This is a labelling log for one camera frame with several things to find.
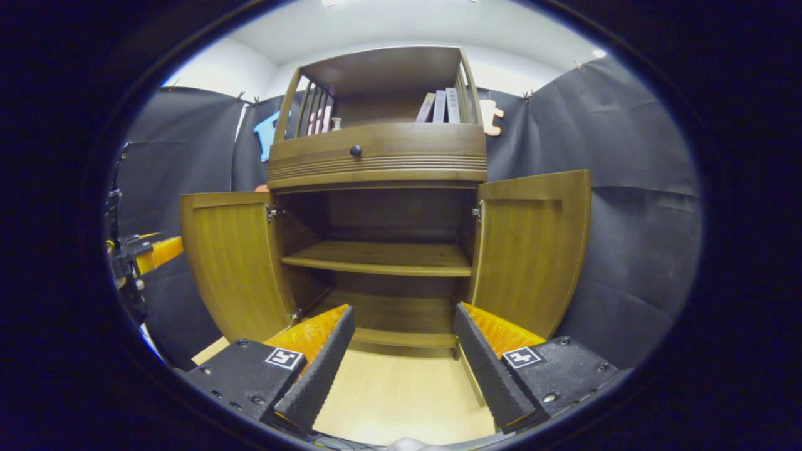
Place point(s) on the pale grey book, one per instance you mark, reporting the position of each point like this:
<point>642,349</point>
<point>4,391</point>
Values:
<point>440,106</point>

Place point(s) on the black backdrop cloth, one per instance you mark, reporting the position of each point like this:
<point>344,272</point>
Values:
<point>626,219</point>

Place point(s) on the wooden double-door shoe cabinet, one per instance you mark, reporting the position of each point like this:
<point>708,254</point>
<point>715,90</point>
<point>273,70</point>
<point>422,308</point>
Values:
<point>388,69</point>

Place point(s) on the wooden inner cabinet shelf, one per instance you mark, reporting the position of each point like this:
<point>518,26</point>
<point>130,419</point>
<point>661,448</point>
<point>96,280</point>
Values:
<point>376,257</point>

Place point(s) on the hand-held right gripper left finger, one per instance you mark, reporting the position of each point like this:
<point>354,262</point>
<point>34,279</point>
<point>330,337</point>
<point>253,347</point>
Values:
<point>319,376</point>

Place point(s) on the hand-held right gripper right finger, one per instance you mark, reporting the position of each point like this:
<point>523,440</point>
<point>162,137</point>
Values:
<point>489,376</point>

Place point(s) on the wooden shoe cabinet door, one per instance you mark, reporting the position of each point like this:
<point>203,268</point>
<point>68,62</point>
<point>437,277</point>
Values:
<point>232,263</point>
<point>532,250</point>

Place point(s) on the wooden drawer with black knob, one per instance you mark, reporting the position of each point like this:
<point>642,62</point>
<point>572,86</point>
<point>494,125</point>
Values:
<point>413,147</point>

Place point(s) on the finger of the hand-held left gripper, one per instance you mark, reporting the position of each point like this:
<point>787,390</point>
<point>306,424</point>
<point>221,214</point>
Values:
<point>163,252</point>

